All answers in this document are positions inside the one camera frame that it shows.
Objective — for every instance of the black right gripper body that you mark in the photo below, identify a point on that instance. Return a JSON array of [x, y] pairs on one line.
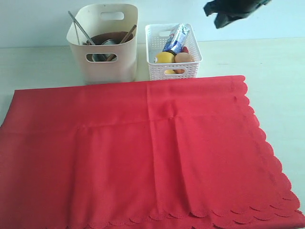
[[239, 9]]

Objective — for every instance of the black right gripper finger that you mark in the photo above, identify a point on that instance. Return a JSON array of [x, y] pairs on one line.
[[212, 7], [223, 20]]

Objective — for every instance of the small milk carton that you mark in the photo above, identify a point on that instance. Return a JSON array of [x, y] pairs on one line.
[[177, 39]]

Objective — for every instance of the red sausage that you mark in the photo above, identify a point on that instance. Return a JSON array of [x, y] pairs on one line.
[[185, 49]]

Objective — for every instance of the brown egg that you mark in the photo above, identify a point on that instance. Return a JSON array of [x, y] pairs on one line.
[[183, 57]]

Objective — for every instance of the yellow lemon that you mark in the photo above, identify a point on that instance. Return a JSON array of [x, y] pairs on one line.
[[164, 57]]

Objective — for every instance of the yellow cheese wedge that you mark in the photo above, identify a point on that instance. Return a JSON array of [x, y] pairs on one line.
[[170, 71]]

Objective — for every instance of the wooden chopstick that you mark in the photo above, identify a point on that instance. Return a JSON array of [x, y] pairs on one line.
[[109, 57], [126, 37]]

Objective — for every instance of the brown wooden plate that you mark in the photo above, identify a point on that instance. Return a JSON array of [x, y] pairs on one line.
[[115, 36]]

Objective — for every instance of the stainless steel cup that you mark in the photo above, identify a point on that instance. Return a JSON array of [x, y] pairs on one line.
[[101, 57]]

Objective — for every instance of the silver table knife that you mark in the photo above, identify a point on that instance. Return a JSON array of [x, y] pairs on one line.
[[81, 28]]

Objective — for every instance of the red tablecloth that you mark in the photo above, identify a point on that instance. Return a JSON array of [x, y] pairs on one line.
[[173, 154]]

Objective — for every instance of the brown wooden spoon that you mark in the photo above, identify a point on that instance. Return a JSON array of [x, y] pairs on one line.
[[88, 43]]

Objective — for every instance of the white perforated basket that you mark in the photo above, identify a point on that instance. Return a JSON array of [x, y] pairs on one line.
[[156, 37]]

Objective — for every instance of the cream plastic bin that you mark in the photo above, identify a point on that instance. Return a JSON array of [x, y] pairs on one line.
[[97, 19]]

